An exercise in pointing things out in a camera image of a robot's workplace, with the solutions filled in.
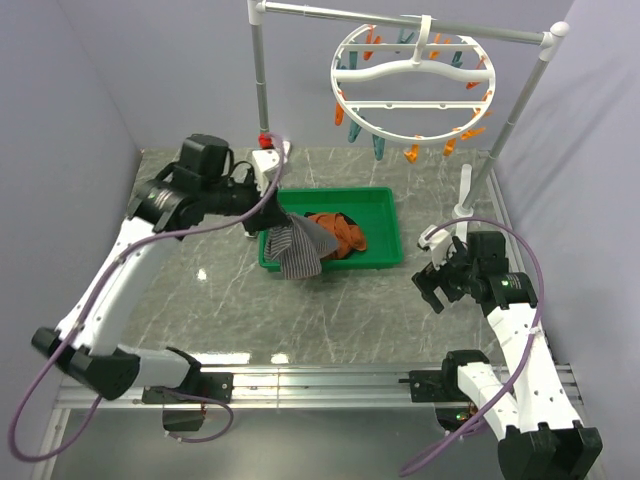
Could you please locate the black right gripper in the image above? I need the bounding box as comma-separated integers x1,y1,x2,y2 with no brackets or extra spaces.
412,236,479,313

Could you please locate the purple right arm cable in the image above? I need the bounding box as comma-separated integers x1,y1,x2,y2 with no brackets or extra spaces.
398,217,545,477

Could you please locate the teal clothes peg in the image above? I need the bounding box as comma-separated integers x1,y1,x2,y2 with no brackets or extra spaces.
348,50,359,70
347,120,362,143
372,135,386,161

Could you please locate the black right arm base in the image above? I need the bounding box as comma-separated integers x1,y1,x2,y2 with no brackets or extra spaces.
398,350,490,403

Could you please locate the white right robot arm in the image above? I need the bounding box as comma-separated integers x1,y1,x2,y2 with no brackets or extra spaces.
412,227,603,479

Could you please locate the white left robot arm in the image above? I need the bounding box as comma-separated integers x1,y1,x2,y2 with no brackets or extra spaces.
31,134,291,402

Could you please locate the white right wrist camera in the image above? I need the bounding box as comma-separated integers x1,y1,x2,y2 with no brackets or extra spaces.
417,225,454,270

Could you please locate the aluminium mounting rail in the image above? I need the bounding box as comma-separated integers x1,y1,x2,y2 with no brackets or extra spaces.
54,363,583,410

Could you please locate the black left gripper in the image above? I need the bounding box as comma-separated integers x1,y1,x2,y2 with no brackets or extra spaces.
202,168,293,236

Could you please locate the green plastic tray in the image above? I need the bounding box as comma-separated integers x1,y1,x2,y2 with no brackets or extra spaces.
278,187,404,272

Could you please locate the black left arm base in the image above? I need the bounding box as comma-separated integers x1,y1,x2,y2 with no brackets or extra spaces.
141,371,234,405

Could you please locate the grey striped boxer underwear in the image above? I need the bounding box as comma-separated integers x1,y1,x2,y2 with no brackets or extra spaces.
264,213,339,280

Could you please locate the orange clothes peg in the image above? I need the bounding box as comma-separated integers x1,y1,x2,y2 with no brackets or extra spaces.
334,102,344,126
363,25,381,61
460,127,486,141
403,144,420,164
443,138,457,157

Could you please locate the white round clip hanger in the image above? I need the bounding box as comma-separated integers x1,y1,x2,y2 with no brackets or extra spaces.
330,16,497,146

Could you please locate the orange white underwear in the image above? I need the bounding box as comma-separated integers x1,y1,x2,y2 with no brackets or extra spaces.
304,212,367,261

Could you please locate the white grey drying rack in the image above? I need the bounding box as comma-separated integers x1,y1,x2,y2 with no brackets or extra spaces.
247,1,570,237

